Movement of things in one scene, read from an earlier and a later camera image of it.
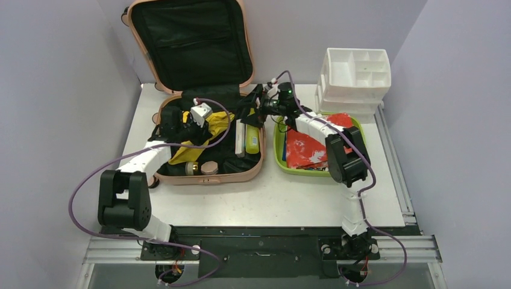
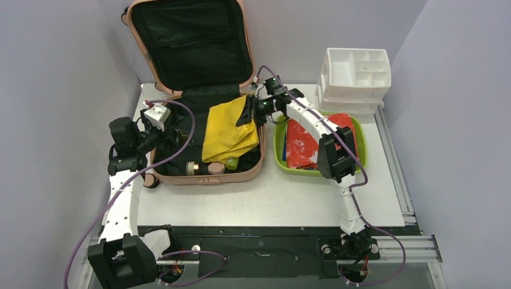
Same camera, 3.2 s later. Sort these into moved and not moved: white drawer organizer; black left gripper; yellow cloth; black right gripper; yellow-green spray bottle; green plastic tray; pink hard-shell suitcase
Moved: yellow cloth; yellow-green spray bottle; black left gripper
Not moved: green plastic tray; pink hard-shell suitcase; white drawer organizer; black right gripper
